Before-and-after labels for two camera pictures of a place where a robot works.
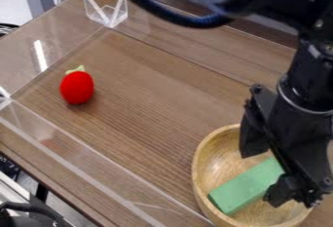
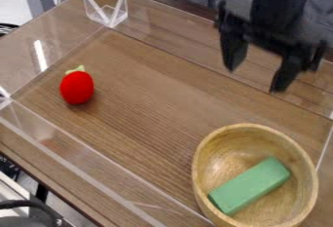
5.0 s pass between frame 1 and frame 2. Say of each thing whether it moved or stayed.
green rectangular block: stayed
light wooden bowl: stayed
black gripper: moved
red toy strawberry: stayed
